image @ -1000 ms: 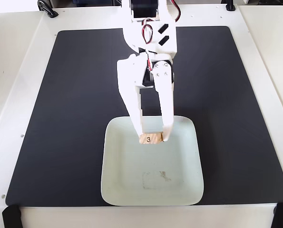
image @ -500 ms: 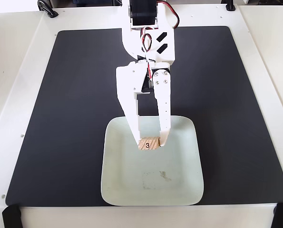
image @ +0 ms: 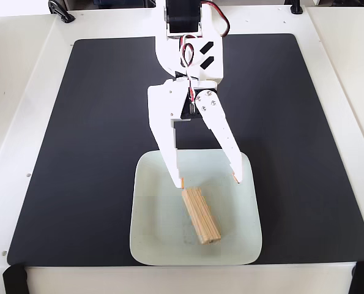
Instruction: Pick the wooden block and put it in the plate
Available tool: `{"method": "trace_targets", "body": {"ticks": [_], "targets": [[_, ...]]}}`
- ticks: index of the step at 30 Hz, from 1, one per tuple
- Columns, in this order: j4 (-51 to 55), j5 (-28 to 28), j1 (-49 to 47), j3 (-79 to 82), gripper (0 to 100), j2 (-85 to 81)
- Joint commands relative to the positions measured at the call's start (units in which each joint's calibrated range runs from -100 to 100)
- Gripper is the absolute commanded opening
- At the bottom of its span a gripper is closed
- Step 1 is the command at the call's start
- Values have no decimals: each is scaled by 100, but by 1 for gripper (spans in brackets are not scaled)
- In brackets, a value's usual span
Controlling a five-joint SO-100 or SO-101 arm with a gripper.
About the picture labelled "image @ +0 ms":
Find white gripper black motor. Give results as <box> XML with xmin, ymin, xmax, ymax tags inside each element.
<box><xmin>147</xmin><ymin>77</ymin><xmax>243</xmax><ymax>189</ymax></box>

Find pale green square plate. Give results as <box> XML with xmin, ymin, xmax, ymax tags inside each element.
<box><xmin>128</xmin><ymin>148</ymin><xmax>264</xmax><ymax>266</ymax></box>

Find grooved wooden block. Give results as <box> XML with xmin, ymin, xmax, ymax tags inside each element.
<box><xmin>180</xmin><ymin>186</ymin><xmax>223</xmax><ymax>246</ymax></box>

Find black rubber work mat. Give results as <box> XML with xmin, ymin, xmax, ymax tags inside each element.
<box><xmin>6</xmin><ymin>32</ymin><xmax>364</xmax><ymax>267</ymax></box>

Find red white black servo cable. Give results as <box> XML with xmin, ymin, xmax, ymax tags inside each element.
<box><xmin>179</xmin><ymin>34</ymin><xmax>198</xmax><ymax>105</ymax></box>
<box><xmin>201</xmin><ymin>1</ymin><xmax>231</xmax><ymax>40</ymax></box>

